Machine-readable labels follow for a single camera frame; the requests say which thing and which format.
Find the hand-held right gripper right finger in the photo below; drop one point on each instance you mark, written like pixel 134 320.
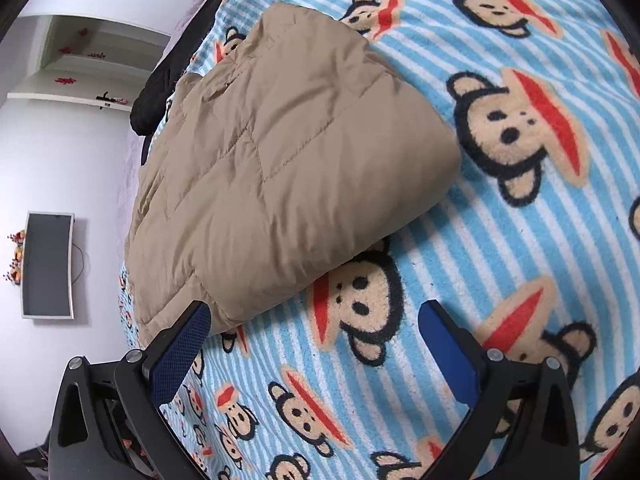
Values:
pixel 445 350

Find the monkey print striped blanket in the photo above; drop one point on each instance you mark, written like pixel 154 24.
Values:
pixel 500 270

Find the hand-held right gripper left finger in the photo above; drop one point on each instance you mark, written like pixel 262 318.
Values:
pixel 180 350

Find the black folded clothing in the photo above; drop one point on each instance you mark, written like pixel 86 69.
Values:
pixel 157 95

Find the white wall shelf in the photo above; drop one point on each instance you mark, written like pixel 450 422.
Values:
pixel 100 55

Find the wall-mounted curved monitor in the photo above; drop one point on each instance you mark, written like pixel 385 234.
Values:
pixel 47 265

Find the colourful wall stickers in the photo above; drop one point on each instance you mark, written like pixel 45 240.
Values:
pixel 15 257

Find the tan puffer jacket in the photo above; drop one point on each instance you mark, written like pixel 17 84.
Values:
pixel 280 160

